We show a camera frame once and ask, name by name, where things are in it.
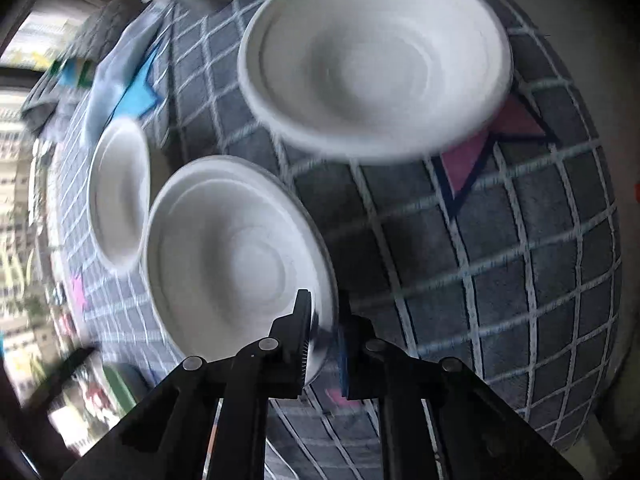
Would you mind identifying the white paper bowl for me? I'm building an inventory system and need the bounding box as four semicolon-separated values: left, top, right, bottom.
238;0;513;162
142;156;337;382
87;117;151;276

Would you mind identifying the green square plate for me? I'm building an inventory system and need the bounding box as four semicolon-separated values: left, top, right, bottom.
102;363;151;414

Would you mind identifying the grey checked tablecloth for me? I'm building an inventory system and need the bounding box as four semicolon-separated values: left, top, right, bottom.
22;0;624;480

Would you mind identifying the white folded cloth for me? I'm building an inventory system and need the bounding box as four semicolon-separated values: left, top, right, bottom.
80;6;165;153

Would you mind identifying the green blue bottle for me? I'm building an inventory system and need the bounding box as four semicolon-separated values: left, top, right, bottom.
58;58;98;89

